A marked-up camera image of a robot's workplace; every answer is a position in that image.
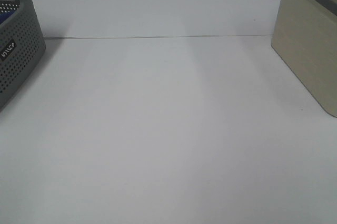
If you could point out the grey perforated plastic basket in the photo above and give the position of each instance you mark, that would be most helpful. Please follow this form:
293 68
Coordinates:
22 47

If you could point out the beige bin with grey rim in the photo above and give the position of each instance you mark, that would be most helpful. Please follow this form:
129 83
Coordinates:
305 38

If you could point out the blue towel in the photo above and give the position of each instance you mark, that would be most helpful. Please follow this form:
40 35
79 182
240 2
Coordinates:
7 9

